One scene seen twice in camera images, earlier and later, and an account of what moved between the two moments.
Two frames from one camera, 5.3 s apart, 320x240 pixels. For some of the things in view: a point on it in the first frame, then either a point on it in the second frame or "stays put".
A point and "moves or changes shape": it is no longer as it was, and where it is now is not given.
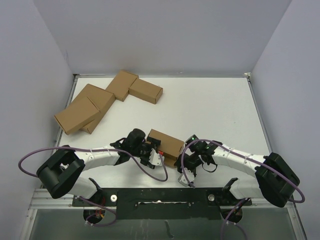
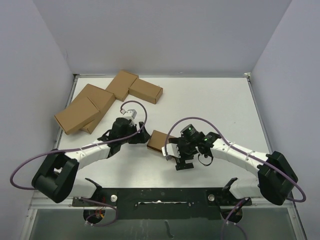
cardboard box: [171, 147] moves or changes shape
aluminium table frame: [160, 156] stays put
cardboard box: [120, 84] stays put
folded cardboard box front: [77, 115] stays put
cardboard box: [102, 99] stays put
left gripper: [154, 144] → [140, 137]
